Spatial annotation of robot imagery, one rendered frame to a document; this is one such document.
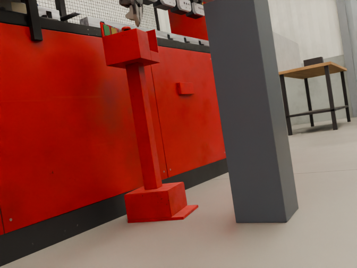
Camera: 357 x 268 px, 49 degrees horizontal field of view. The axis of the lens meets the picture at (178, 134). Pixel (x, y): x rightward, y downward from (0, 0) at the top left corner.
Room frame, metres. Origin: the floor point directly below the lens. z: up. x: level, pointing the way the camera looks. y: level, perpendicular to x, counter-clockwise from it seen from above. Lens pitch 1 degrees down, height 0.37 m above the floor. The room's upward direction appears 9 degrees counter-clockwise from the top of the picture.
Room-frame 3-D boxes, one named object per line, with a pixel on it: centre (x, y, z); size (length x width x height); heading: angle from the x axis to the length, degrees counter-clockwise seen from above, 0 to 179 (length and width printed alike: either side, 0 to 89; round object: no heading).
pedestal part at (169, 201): (1.68, 0.11, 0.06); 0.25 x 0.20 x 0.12; 69
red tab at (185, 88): (2.37, -0.09, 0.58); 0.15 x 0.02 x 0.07; 146
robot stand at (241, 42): (1.41, -0.27, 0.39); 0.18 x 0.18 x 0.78; 60
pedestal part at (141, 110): (1.69, 0.14, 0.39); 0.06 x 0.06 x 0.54; 69
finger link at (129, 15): (1.72, 0.12, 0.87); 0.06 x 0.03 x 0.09; 70
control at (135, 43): (1.69, 0.14, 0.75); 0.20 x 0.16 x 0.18; 159
